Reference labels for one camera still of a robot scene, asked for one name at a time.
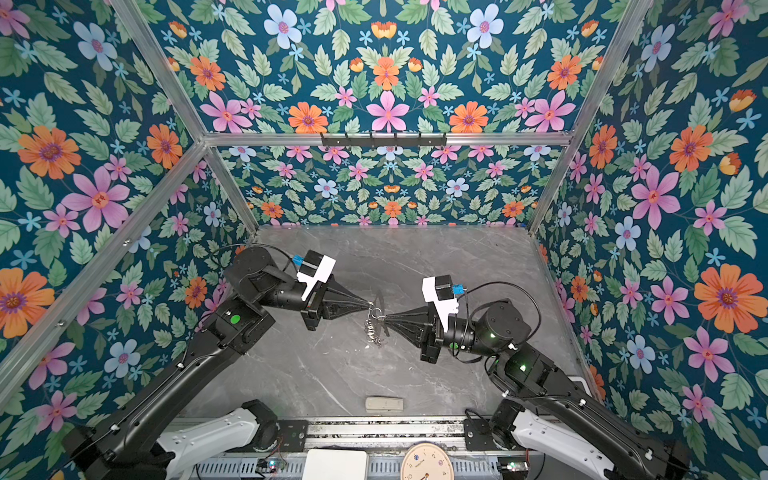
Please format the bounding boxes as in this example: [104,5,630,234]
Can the round analog clock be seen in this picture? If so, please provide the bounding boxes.
[400,442,455,480]

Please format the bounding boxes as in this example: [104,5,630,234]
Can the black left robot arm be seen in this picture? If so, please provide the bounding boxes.
[62,244,372,479]

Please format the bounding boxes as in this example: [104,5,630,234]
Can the small white block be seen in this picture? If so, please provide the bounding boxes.
[365,396,405,414]

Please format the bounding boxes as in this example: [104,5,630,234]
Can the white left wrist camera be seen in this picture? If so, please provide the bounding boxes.
[292,250,336,301]

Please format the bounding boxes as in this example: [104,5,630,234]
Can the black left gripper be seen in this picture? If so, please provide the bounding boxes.
[253,263,370,330]

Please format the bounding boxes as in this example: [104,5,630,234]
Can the silver keys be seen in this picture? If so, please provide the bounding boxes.
[364,292,386,347]

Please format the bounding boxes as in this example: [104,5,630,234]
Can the aluminium front rail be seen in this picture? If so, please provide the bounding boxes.
[143,416,631,454]

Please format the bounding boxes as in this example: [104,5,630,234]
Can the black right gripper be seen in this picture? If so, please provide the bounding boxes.
[389,302,504,369]

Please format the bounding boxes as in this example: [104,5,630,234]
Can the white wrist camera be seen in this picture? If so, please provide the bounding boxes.
[292,250,336,301]
[422,275,465,331]

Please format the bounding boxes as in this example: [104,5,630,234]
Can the black hook rail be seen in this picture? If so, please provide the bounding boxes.
[320,133,448,148]

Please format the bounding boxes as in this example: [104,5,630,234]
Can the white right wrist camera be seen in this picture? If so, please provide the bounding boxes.
[422,275,465,331]

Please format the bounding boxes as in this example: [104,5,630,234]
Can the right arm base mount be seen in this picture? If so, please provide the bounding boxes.
[462,398,616,480]

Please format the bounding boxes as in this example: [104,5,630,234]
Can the white box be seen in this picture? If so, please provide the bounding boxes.
[302,449,369,480]

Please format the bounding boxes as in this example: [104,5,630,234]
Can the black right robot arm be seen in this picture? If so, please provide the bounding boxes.
[384,300,690,479]

